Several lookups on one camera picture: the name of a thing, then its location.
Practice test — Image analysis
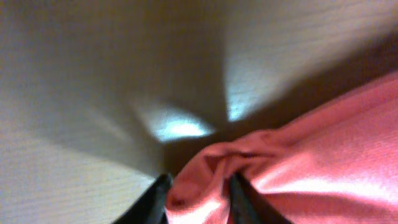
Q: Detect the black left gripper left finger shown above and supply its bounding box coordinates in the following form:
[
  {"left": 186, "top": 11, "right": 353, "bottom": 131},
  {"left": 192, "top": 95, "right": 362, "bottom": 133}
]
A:
[{"left": 113, "top": 174, "right": 173, "bottom": 224}]

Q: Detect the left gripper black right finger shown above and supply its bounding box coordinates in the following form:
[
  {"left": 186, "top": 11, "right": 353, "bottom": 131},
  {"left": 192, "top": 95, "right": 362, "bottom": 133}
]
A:
[{"left": 229, "top": 173, "right": 292, "bottom": 224}]

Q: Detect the red printed t-shirt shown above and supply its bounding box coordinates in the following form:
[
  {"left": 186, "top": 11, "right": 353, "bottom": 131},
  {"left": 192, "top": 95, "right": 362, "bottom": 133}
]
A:
[{"left": 165, "top": 73, "right": 397, "bottom": 223}]

